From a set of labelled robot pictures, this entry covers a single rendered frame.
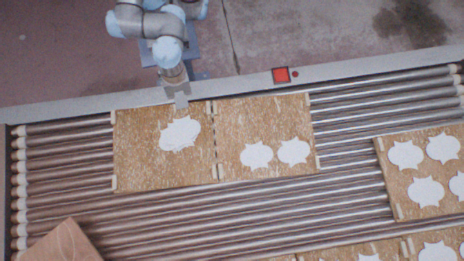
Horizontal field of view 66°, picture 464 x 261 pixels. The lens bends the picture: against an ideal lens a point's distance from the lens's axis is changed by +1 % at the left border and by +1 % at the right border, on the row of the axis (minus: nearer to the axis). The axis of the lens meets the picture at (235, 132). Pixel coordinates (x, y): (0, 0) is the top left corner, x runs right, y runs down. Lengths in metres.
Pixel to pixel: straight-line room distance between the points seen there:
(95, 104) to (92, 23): 1.40
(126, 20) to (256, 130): 0.69
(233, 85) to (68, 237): 0.87
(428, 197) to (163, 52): 1.16
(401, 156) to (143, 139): 1.06
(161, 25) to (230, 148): 0.61
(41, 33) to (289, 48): 1.82
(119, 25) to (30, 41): 1.99
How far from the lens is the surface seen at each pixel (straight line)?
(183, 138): 1.42
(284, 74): 1.57
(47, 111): 1.69
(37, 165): 1.64
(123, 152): 1.50
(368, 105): 1.63
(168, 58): 0.98
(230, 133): 1.46
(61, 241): 1.43
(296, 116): 1.51
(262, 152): 1.44
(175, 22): 1.06
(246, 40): 2.70
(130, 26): 1.08
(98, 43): 2.85
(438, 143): 1.68
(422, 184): 1.61
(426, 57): 1.84
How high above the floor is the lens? 2.34
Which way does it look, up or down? 75 degrees down
